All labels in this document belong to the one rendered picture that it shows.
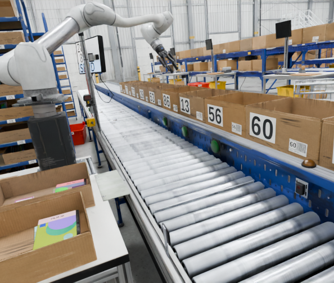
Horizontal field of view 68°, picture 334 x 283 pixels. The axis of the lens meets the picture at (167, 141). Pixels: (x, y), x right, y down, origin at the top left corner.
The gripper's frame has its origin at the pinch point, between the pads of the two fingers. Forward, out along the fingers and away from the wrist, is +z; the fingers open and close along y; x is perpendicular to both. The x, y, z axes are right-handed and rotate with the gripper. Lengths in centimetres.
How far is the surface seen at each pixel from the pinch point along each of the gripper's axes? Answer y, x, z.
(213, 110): 32, 57, 45
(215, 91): -5.8, 20.5, 36.3
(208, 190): 76, 82, 69
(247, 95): 2, 54, 50
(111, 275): 124, 95, 63
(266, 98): 6, 69, 57
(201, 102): 27, 44, 37
